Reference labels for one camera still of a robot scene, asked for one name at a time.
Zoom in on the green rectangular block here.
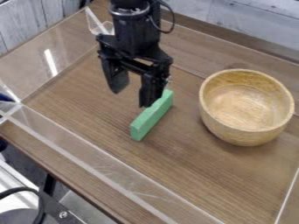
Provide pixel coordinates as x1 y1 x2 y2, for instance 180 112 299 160
129 89 173 141

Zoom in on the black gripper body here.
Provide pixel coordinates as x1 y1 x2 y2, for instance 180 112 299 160
96 34 173 77

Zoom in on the wooden bowl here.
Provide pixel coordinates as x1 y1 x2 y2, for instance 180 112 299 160
199 68 295 146

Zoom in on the black cable loop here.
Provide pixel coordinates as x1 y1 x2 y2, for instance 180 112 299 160
0 186 48 224

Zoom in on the clear acrylic tray wall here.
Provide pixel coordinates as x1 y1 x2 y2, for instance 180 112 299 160
0 80 223 224

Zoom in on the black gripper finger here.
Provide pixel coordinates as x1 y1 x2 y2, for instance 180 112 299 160
139 72 168 108
101 59 129 94

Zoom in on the clear acrylic corner bracket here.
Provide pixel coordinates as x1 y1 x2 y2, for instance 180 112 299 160
84 7 115 36

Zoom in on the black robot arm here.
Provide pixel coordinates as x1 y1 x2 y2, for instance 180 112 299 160
96 0 175 108

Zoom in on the black table leg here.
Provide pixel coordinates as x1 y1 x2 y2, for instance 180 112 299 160
43 174 57 196

